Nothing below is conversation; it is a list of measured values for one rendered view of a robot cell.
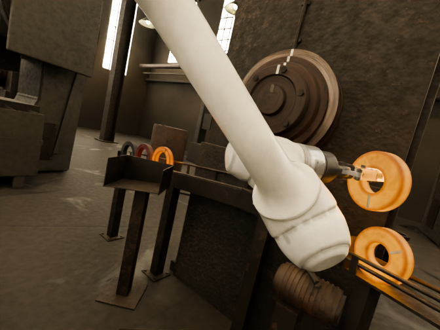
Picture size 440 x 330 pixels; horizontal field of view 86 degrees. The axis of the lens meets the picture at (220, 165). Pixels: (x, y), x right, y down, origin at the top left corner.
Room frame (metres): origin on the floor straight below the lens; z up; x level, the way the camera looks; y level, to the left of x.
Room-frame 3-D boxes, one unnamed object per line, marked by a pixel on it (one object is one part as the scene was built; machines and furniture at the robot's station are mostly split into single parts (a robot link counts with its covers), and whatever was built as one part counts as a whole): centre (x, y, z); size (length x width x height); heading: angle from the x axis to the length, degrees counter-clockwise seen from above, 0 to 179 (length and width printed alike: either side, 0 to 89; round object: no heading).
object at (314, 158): (0.54, -0.18, 0.91); 0.09 x 0.06 x 0.09; 19
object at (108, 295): (1.17, 0.38, 0.36); 0.26 x 0.20 x 0.72; 89
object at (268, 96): (1.00, -0.15, 1.11); 0.28 x 0.06 x 0.28; 54
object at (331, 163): (0.56, -0.25, 0.91); 0.09 x 0.08 x 0.07; 109
